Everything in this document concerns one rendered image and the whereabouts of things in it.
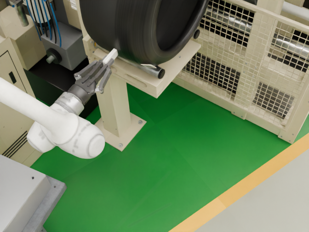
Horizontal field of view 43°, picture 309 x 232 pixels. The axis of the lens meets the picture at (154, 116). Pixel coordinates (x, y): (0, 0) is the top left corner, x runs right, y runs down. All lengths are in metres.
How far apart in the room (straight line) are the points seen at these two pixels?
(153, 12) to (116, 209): 1.30
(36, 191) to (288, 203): 1.43
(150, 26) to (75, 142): 0.46
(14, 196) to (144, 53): 0.71
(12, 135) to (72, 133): 1.10
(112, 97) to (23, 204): 0.87
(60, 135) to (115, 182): 1.24
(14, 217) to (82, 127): 0.51
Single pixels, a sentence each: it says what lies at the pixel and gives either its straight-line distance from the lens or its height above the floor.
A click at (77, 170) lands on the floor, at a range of 2.44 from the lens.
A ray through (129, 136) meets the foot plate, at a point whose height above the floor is 0.01.
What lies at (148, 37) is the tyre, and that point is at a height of 1.19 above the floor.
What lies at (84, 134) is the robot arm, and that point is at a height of 1.16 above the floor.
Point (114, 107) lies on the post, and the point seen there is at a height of 0.33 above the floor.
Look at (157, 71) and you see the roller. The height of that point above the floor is 0.92.
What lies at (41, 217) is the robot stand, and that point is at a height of 0.65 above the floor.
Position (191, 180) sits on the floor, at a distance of 2.36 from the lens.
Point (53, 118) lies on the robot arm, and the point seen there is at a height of 1.22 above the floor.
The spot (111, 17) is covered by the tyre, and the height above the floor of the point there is 1.25.
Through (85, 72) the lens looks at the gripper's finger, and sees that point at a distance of 1.43.
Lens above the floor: 2.12
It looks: 55 degrees down
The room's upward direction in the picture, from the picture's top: 2 degrees counter-clockwise
